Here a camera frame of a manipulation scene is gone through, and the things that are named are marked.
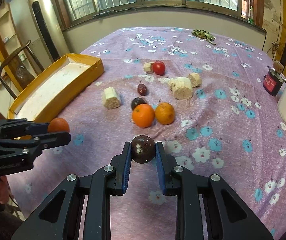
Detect large sugarcane chunk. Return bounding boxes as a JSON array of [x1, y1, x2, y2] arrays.
[[171, 77, 193, 100]]

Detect sugarcane piece by tomato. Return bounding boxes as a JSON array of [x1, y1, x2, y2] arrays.
[[143, 62, 154, 73]]

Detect medium sugarcane piece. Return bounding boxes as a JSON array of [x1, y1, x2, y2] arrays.
[[188, 73, 202, 88]]

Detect yellowish orange tangerine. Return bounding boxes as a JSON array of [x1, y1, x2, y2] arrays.
[[155, 102, 175, 125]]

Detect wooden shelf unit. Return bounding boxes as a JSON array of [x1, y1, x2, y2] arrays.
[[0, 3, 37, 120]]

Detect person's left hand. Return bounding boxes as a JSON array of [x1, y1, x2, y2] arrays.
[[0, 176, 10, 204]]

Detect white sugarcane chunk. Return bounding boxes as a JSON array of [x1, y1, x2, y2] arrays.
[[102, 87, 121, 109]]

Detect dark wooden chair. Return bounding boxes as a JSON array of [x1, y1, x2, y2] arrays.
[[0, 40, 45, 92]]

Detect black red jar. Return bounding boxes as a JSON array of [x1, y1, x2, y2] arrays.
[[263, 60, 286, 96]]

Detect yellow rimmed white tray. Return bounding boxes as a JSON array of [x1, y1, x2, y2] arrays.
[[7, 54, 104, 122]]

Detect dark passion fruit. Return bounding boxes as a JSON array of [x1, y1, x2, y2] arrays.
[[131, 97, 146, 111], [131, 135, 156, 164]]

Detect purple floral tablecloth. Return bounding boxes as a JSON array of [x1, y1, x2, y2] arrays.
[[8, 27, 286, 239]]

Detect small sugarcane piece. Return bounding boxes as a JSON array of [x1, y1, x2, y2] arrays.
[[168, 78, 175, 90]]

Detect red jujube date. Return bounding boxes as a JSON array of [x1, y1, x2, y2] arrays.
[[137, 83, 147, 96]]

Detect dried green leaves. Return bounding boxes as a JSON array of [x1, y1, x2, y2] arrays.
[[192, 29, 216, 45]]

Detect bright orange tangerine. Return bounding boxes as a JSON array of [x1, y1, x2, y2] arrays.
[[132, 103, 155, 128]]

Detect small orange tangerine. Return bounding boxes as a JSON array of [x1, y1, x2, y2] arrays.
[[48, 118, 70, 133]]

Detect red tomato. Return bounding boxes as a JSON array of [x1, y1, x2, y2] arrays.
[[151, 61, 166, 76]]

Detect champagne tower air conditioner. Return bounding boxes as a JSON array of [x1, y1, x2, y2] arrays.
[[28, 0, 70, 62]]

